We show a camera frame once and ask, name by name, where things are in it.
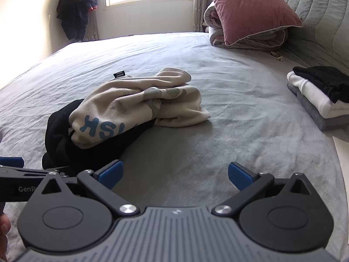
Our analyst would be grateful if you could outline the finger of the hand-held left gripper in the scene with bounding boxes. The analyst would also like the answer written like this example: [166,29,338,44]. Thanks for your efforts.
[0,166,71,179]
[0,157,24,169]

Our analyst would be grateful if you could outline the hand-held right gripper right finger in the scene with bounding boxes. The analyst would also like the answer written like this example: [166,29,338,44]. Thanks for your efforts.
[213,162,318,216]

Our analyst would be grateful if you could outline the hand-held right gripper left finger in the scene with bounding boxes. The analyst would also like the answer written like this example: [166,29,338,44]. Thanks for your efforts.
[33,160,139,216]

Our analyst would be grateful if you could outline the beige printed shirt black sleeves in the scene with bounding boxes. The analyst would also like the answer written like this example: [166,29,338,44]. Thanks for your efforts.
[42,68,212,176]

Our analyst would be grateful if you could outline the person's left hand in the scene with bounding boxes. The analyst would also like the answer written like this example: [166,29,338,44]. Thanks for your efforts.
[0,212,12,255]

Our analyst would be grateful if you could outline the bed with grey sheet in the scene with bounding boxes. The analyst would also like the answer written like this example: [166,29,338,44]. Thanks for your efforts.
[0,31,349,262]

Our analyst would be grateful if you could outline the grey folded garment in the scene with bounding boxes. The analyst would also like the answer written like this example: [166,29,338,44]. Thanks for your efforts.
[286,82,349,131]

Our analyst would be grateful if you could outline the white folded garment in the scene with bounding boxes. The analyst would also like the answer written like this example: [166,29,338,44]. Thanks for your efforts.
[286,71,349,119]

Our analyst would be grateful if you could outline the folded grey pink quilt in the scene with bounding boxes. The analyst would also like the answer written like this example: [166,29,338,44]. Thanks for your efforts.
[203,1,289,50]

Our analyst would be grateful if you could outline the dark hanging jacket red trim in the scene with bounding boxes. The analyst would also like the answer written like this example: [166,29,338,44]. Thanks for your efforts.
[57,0,98,41]

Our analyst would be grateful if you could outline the pink pillow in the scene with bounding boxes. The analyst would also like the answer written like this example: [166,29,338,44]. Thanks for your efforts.
[204,0,304,45]

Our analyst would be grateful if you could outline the grey curtain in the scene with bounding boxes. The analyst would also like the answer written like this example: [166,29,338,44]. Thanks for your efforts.
[192,0,210,33]

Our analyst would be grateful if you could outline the grey quilted headboard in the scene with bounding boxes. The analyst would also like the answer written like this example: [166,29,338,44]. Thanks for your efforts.
[273,0,349,73]

